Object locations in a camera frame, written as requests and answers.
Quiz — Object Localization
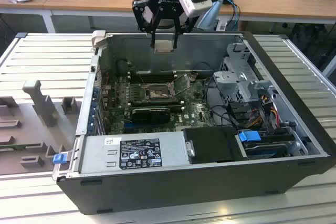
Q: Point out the silver CPU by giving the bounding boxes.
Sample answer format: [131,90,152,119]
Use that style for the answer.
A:
[154,39,175,53]

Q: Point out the blue disk carrier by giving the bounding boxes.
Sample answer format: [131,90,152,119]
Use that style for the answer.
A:
[237,130,262,144]

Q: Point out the metal socket cover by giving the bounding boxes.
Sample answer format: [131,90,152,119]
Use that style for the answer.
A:
[172,73,194,96]

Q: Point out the blue cable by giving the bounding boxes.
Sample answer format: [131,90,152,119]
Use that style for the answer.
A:
[223,0,242,29]

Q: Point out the grey power supply unit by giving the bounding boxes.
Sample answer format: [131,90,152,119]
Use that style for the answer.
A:
[78,131,190,174]

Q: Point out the black graphics card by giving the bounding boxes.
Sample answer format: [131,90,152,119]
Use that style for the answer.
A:
[131,107,170,124]

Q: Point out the grey case latch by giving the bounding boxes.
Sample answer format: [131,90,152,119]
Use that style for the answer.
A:
[91,30,106,50]

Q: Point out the hard disk drive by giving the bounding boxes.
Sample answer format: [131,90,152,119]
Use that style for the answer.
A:
[244,141,289,159]

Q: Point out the black plastic shroud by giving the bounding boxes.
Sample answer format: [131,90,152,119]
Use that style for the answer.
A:
[182,126,249,164]

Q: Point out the grey parts rack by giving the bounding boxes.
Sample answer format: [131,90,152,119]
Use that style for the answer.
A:
[0,79,82,176]

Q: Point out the green motherboard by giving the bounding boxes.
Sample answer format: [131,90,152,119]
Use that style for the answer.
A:
[101,74,218,134]

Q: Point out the CPU socket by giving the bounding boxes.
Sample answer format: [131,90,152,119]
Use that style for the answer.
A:
[141,82,176,102]

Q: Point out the coloured power wire bundle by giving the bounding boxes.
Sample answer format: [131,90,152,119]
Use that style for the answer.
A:
[248,103,280,129]

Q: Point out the black cylindrical part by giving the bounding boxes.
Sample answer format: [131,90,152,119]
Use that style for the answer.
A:
[117,60,129,74]

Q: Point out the black RAM slot bank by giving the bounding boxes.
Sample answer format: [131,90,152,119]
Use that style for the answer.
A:
[130,99,184,112]
[130,70,177,83]

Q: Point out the black PC case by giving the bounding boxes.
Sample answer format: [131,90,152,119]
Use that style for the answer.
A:
[52,30,336,216]

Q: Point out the grey metal drive cage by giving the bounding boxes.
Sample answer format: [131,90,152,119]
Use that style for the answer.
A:
[212,42,279,104]

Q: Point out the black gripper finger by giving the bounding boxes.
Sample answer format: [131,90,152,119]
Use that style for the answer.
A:
[132,0,161,49]
[172,5,197,51]

